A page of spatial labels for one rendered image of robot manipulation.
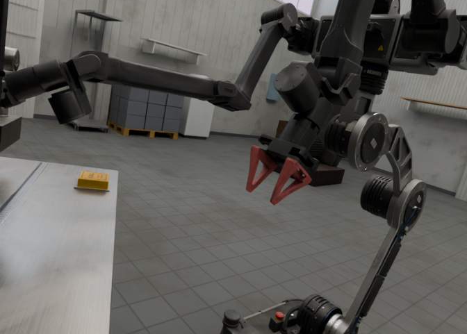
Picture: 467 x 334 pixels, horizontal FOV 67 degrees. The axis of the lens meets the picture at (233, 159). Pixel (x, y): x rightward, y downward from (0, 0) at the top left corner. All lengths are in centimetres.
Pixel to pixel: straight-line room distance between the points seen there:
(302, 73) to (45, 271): 49
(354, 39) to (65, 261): 60
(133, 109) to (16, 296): 619
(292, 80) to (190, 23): 771
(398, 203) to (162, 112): 580
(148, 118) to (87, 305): 636
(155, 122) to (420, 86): 595
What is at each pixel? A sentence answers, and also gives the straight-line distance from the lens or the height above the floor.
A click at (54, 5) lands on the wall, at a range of 714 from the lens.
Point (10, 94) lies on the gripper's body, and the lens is 82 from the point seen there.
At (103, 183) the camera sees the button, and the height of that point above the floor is 92.
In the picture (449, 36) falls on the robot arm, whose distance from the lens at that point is 98.
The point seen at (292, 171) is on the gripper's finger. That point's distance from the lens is 57.
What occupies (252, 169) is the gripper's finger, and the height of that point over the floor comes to 108.
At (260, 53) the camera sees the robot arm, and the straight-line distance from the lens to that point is 116.
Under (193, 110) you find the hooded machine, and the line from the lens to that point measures 753.
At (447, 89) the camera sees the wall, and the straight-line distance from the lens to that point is 898.
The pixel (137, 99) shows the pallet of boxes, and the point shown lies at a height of 68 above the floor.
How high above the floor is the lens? 121
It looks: 11 degrees down
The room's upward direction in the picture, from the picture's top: 12 degrees clockwise
